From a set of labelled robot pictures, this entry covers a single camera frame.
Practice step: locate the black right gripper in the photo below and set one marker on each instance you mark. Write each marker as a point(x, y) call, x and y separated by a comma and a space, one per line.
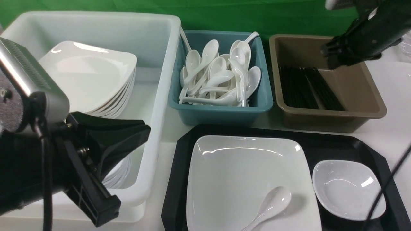
point(377, 29)

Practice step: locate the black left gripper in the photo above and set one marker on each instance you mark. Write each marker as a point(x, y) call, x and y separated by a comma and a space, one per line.
point(78, 154)

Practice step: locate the large white square plate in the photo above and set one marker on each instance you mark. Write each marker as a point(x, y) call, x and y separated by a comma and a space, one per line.
point(229, 176)

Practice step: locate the small white sauce dish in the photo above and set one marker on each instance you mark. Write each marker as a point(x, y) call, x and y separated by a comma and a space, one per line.
point(346, 189)

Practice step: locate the white ceramic soup spoon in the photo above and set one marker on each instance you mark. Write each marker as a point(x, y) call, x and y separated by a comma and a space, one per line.
point(275, 202)

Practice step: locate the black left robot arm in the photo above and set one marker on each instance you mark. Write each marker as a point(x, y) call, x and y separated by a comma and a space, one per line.
point(21, 171)

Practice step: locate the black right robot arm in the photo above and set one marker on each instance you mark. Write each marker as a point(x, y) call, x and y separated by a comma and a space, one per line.
point(406, 4)

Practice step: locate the stack of small white dishes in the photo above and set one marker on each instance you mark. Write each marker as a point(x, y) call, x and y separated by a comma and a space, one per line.
point(117, 176)

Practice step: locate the green cloth backdrop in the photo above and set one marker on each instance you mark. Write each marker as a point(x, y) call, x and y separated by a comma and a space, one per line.
point(267, 17)

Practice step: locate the brown plastic chopstick bin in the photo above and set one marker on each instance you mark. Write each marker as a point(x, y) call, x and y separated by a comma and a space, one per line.
point(353, 86)

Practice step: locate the stack of white square plates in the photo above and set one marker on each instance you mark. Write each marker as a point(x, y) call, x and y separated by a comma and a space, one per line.
point(97, 81)

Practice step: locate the black chopsticks in bin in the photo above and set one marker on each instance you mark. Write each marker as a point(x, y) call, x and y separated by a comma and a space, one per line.
point(306, 88)

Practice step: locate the black plastic serving tray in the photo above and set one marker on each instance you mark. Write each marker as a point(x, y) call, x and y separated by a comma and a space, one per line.
point(317, 147)

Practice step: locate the teal plastic spoon bin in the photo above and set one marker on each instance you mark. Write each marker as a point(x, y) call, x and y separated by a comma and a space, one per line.
point(260, 101)

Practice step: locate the large white plastic tub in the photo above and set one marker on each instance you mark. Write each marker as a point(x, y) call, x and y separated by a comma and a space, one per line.
point(154, 39)

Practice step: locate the pile of white soup spoons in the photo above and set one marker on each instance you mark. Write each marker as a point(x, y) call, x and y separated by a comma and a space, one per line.
point(217, 79)

